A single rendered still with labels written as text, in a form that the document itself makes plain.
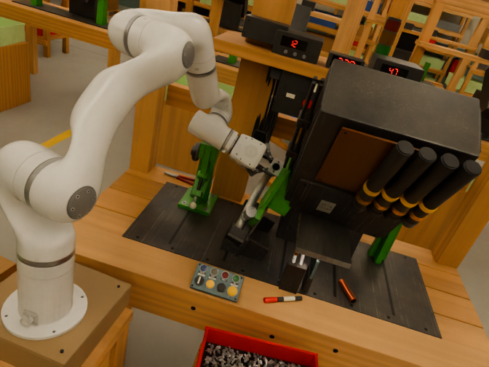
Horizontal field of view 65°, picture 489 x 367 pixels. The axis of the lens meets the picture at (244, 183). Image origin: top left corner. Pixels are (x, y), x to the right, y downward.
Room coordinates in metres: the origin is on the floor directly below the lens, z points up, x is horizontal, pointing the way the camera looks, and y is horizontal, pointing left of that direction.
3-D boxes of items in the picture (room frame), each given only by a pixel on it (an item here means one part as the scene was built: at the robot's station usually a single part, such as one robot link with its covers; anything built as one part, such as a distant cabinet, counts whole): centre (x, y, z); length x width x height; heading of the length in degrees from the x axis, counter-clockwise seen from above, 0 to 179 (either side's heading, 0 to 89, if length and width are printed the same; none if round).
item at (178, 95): (1.56, -0.23, 1.23); 1.30 x 0.05 x 0.09; 86
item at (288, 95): (1.40, -0.11, 1.42); 0.17 x 0.12 x 0.15; 86
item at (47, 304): (0.64, 0.39, 1.02); 0.19 x 0.19 x 0.18
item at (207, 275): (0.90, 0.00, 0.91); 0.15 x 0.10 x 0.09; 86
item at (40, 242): (0.66, 0.42, 1.24); 0.19 x 0.12 x 0.24; 67
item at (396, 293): (1.19, -0.21, 0.89); 1.10 x 0.42 x 0.02; 86
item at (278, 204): (1.13, -0.13, 1.17); 0.13 x 0.12 x 0.20; 86
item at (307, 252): (1.08, -0.28, 1.11); 0.39 x 0.16 x 0.03; 176
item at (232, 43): (1.45, -0.23, 1.52); 0.90 x 0.25 x 0.04; 86
